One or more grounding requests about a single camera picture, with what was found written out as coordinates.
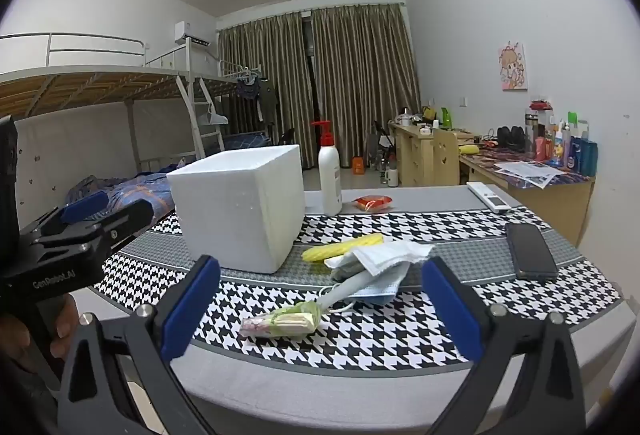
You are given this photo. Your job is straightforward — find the row of toiletry bottles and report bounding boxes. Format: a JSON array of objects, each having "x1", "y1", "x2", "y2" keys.
[{"x1": 524, "y1": 100, "x2": 599, "y2": 178}]

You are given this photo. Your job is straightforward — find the white pump lotion bottle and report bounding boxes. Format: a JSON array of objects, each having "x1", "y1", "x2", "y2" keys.
[{"x1": 311, "y1": 120, "x2": 344, "y2": 216}]

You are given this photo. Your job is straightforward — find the wooden desk with patterned cover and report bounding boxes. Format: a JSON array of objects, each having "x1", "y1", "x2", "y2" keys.
[{"x1": 459, "y1": 150, "x2": 596, "y2": 246}]

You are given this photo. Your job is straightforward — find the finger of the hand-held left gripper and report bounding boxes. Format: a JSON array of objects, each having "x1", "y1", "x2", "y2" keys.
[
  {"x1": 22, "y1": 190, "x2": 110, "y2": 243},
  {"x1": 87, "y1": 200, "x2": 153, "y2": 261}
]

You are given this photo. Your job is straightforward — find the black headphones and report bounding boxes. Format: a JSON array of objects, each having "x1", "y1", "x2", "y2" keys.
[{"x1": 497, "y1": 126, "x2": 531, "y2": 150}]

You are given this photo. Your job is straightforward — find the white remote control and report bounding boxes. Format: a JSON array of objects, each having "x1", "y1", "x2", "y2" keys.
[{"x1": 466, "y1": 181, "x2": 512, "y2": 214}]

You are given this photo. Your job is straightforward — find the wooden desk with drawers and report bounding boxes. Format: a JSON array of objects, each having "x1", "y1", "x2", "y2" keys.
[{"x1": 389, "y1": 122, "x2": 476, "y2": 188}]

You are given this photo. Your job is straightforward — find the black smartphone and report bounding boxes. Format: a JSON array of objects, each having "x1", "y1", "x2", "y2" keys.
[{"x1": 504, "y1": 222, "x2": 559, "y2": 281}]

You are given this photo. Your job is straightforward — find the red snack packet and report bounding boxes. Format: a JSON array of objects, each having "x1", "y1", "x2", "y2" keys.
[{"x1": 353, "y1": 195, "x2": 394, "y2": 212}]

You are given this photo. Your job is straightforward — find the brown curtain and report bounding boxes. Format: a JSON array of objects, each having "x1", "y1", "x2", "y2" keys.
[
  {"x1": 218, "y1": 12, "x2": 313, "y2": 156},
  {"x1": 310, "y1": 4, "x2": 422, "y2": 168}
]

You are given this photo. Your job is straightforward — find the blue plaid quilt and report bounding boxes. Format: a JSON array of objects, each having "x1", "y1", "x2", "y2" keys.
[{"x1": 65, "y1": 165, "x2": 176, "y2": 221}]

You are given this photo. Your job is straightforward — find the green snack bar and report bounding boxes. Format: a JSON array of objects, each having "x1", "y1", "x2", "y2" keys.
[{"x1": 240, "y1": 301, "x2": 321, "y2": 338}]

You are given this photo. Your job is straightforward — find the white air conditioner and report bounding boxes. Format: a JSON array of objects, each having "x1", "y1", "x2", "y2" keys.
[{"x1": 173, "y1": 21, "x2": 212, "y2": 46}]

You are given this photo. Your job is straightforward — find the white face mask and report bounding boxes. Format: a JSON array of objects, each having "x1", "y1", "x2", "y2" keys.
[{"x1": 326, "y1": 241, "x2": 437, "y2": 277}]

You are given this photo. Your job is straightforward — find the houndstooth blanket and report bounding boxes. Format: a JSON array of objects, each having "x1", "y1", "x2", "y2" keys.
[{"x1": 75, "y1": 187, "x2": 628, "y2": 435}]

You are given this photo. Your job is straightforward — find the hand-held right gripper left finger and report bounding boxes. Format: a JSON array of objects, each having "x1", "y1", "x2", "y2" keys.
[{"x1": 57, "y1": 254, "x2": 236, "y2": 435}]

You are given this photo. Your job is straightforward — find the person's left hand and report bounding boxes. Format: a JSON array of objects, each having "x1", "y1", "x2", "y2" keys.
[{"x1": 0, "y1": 293, "x2": 81, "y2": 416}]

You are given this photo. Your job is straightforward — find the hanging dark clothes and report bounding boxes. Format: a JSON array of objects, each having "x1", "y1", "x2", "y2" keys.
[{"x1": 235, "y1": 77, "x2": 278, "y2": 126}]

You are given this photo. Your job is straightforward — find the wooden chair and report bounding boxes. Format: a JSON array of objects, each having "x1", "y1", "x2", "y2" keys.
[{"x1": 432, "y1": 129, "x2": 460, "y2": 188}]

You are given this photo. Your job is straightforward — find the white metal bunk bed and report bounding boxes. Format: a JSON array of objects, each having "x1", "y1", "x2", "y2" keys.
[
  {"x1": 215, "y1": 57, "x2": 281, "y2": 150},
  {"x1": 0, "y1": 33, "x2": 231, "y2": 216}
]

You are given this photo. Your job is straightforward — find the white foam box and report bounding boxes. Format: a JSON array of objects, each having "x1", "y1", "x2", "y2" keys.
[{"x1": 166, "y1": 145, "x2": 306, "y2": 274}]

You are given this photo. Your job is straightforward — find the pink cartoon wall poster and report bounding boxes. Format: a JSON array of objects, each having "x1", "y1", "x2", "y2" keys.
[{"x1": 498, "y1": 42, "x2": 529, "y2": 92}]

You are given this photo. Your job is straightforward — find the grey cloth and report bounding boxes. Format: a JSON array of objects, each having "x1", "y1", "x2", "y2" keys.
[{"x1": 327, "y1": 260, "x2": 371, "y2": 283}]

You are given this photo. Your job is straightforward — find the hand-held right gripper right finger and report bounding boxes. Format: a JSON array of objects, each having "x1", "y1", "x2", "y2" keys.
[{"x1": 420, "y1": 256, "x2": 588, "y2": 435}]

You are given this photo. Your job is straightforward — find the printed paper sheets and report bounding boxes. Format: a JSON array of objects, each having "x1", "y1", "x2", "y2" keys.
[{"x1": 495, "y1": 160, "x2": 571, "y2": 189}]

